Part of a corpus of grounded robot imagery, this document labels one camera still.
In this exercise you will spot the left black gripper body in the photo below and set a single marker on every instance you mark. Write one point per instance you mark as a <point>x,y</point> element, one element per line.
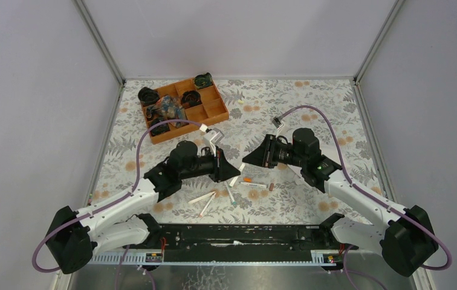
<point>218,168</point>

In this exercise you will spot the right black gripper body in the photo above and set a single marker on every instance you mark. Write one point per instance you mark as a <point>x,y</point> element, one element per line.
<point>269,151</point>

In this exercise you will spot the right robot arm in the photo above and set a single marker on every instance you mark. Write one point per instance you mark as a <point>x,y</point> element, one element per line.
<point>402,236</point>

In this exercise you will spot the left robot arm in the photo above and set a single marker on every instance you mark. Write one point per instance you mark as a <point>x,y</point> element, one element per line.
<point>75,236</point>

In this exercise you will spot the white pen with label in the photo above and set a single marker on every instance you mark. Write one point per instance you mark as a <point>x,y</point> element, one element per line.
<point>251,184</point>

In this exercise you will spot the white pen orange tip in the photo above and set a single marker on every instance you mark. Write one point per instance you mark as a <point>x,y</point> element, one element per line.
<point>207,204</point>

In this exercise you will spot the white pen teal tip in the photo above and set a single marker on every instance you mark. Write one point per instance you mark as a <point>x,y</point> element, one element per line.
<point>228,188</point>

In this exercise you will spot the black roll bottom tray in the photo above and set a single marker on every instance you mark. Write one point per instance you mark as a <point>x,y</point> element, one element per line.
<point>158,129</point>

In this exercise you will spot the black roll middle tray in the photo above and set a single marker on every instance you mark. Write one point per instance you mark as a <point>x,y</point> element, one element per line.
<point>190,99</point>

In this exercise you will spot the orange wooden divided tray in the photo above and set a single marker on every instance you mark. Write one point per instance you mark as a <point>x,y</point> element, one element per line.
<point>212,110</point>

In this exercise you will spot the colourful crumpled wrapper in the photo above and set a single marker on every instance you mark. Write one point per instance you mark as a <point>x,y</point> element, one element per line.
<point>168,108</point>

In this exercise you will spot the black roll top tray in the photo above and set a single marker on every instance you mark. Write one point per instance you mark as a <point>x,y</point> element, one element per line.
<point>202,81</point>

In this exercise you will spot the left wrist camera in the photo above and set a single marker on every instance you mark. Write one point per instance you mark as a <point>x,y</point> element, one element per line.
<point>212,137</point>

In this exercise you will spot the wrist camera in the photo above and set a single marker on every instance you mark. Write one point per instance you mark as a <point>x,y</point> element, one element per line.
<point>279,124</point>
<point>212,137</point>

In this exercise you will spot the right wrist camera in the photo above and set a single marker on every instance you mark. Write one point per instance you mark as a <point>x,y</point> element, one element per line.
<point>279,124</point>

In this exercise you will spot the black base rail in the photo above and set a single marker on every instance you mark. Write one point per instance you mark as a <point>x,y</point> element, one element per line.
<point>240,243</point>

